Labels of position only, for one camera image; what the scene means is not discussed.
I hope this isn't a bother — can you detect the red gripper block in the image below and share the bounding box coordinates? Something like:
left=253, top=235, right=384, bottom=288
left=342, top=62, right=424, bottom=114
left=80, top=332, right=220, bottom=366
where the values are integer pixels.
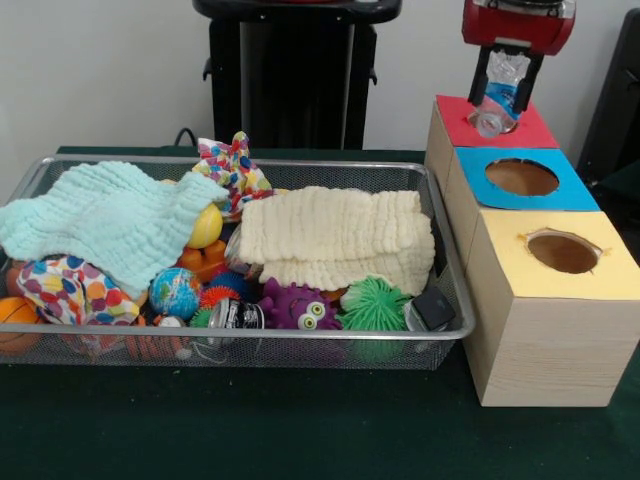
left=460, top=0, right=577, bottom=114

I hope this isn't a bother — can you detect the crushed clear plastic bottle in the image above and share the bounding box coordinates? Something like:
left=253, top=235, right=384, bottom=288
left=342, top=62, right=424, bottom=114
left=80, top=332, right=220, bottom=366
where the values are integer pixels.
left=466, top=47, right=532, bottom=139

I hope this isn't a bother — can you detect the shallow clear mesh bin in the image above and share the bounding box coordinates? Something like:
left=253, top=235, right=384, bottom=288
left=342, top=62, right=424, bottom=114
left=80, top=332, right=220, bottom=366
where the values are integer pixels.
left=0, top=153, right=476, bottom=372

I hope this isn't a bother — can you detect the wooden box with three holes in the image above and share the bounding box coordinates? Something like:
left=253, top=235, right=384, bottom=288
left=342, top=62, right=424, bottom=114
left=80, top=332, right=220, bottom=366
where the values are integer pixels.
left=423, top=93, right=640, bottom=408

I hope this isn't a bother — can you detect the black furniture panel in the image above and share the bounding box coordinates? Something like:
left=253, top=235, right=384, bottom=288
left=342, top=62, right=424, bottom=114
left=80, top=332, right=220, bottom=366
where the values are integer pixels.
left=575, top=7, right=640, bottom=186

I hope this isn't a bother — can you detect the neighbouring green covered table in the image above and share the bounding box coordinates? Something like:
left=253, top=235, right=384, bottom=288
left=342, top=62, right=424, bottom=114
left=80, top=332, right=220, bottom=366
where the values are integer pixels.
left=588, top=159, right=640, bottom=221

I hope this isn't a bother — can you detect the cream waffle cloth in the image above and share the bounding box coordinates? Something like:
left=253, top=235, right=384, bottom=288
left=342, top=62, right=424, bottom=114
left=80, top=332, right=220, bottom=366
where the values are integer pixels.
left=234, top=185, right=437, bottom=297

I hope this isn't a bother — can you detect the small black square box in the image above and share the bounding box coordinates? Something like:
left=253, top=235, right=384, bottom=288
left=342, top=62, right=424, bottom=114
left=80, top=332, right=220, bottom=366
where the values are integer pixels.
left=412, top=284, right=458, bottom=331

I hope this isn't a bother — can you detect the green spiky rubber ball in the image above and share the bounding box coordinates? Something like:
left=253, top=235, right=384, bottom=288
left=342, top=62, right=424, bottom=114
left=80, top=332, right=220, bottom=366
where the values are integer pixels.
left=339, top=275, right=414, bottom=332

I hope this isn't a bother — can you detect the knotted polka dot cloth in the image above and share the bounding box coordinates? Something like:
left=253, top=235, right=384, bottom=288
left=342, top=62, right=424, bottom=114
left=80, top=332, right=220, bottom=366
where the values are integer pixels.
left=191, top=130, right=275, bottom=222

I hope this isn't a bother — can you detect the purple monster toy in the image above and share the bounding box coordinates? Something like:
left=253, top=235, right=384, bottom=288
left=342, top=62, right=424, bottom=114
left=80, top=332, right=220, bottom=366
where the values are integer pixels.
left=257, top=277, right=344, bottom=331

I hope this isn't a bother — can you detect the yellow ball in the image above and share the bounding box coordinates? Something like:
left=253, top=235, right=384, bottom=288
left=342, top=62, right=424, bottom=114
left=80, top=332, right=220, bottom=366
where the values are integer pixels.
left=188, top=201, right=224, bottom=249

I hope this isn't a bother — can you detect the blue globe ball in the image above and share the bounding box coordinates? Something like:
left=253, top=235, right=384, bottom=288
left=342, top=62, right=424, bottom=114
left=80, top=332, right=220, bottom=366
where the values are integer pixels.
left=148, top=267, right=203, bottom=321

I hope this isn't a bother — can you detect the dark green tablecloth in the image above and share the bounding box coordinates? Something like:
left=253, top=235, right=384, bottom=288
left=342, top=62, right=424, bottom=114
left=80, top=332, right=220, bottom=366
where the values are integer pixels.
left=0, top=144, right=640, bottom=480

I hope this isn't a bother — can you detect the mint green waffle cloth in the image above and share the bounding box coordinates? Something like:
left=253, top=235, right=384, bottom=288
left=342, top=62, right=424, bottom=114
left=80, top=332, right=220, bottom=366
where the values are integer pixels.
left=0, top=160, right=230, bottom=296

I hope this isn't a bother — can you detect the crumpled polka dot cloth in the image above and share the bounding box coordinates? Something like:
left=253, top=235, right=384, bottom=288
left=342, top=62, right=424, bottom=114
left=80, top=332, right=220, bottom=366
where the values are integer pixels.
left=16, top=254, right=141, bottom=326

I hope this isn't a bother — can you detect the orange basketball toy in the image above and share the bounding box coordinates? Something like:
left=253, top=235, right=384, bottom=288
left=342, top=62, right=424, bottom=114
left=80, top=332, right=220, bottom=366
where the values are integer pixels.
left=0, top=296, right=46, bottom=356

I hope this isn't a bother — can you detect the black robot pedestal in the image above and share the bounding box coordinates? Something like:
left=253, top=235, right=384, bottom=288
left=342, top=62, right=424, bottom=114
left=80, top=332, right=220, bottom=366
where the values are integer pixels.
left=191, top=0, right=404, bottom=150

